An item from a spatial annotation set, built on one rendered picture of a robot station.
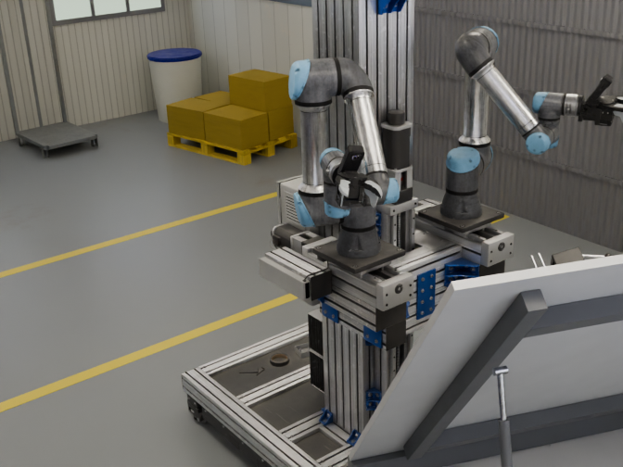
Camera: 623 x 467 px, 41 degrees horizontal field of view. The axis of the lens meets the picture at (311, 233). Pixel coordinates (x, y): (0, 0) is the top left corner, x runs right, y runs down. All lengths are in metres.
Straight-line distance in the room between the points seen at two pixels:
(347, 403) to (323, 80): 1.43
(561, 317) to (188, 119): 6.43
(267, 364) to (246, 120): 3.69
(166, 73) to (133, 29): 0.75
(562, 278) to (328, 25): 1.61
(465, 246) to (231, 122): 4.57
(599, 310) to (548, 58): 4.24
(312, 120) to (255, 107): 5.04
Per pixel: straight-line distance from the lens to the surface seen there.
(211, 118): 7.58
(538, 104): 3.05
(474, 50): 2.94
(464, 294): 1.46
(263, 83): 7.48
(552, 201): 6.03
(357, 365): 3.30
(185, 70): 8.74
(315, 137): 2.61
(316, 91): 2.56
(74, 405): 4.30
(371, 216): 2.73
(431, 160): 6.73
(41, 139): 8.32
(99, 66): 9.14
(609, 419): 2.63
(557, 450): 2.55
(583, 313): 1.67
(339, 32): 2.87
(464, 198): 3.06
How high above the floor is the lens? 2.32
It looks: 23 degrees down
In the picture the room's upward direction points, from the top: 2 degrees counter-clockwise
